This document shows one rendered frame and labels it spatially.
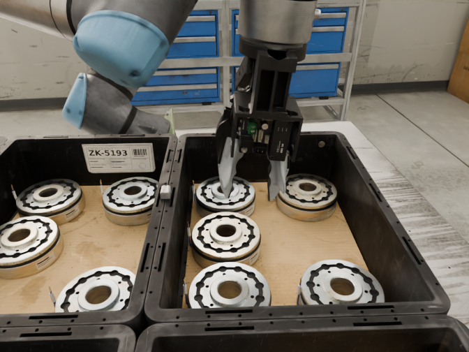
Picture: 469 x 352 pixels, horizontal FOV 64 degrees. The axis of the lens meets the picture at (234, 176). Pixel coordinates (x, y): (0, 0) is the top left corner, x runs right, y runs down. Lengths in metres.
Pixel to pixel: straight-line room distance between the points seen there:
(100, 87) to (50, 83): 2.63
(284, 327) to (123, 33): 0.29
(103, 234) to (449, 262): 0.64
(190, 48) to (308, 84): 0.81
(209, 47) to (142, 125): 1.55
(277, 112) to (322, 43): 2.20
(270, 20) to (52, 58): 3.15
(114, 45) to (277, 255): 0.37
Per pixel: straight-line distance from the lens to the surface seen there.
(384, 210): 0.53
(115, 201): 0.65
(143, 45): 0.35
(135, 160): 0.72
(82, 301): 0.50
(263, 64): 0.37
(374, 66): 3.76
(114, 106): 0.92
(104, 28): 0.35
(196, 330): 0.37
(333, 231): 0.63
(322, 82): 2.64
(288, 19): 0.38
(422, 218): 0.94
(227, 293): 0.51
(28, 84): 3.60
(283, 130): 0.40
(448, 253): 0.87
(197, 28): 2.40
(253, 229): 0.57
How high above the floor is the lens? 1.23
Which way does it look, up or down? 32 degrees down
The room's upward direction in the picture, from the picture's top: straight up
